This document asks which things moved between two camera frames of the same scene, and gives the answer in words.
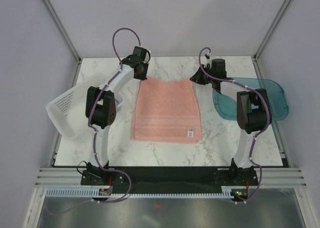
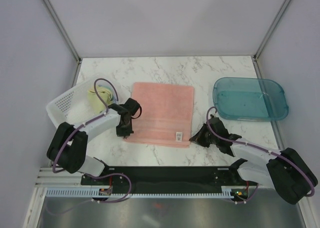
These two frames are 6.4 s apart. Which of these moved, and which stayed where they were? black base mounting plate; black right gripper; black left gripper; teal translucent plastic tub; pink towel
Moved: black right gripper; pink towel; black left gripper
Stayed: black base mounting plate; teal translucent plastic tub
